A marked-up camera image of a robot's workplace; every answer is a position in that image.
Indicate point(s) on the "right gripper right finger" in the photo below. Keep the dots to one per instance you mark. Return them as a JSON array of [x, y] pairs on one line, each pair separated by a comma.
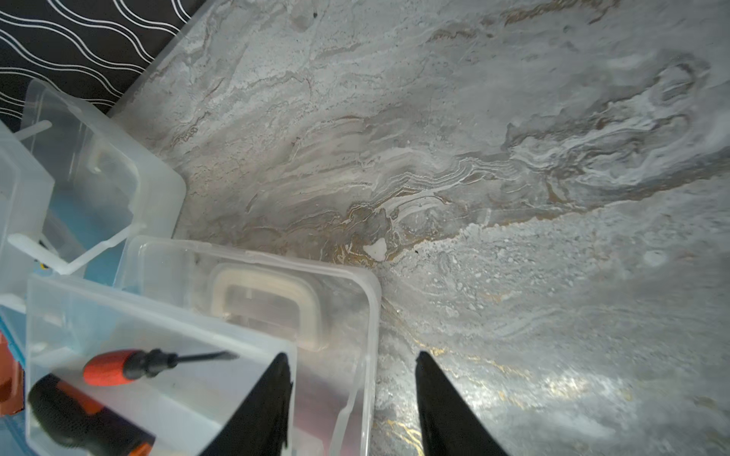
[[448, 425]]

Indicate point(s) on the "blue rear toolbox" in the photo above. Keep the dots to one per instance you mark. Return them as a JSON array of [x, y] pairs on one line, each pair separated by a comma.
[[75, 187]]

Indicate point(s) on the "red small screwdriver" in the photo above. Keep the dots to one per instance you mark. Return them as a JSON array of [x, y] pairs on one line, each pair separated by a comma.
[[117, 368]]

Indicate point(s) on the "red tool case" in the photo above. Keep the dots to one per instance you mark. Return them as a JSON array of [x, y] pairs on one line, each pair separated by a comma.
[[12, 381]]

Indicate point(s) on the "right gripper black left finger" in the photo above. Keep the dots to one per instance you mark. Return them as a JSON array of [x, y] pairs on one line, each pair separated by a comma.
[[261, 423]]

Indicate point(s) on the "black orange screwdriver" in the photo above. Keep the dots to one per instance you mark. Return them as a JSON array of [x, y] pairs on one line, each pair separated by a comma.
[[75, 420]]

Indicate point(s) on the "pink toolbox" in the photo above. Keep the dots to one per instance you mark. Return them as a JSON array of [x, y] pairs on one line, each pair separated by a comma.
[[190, 297]]

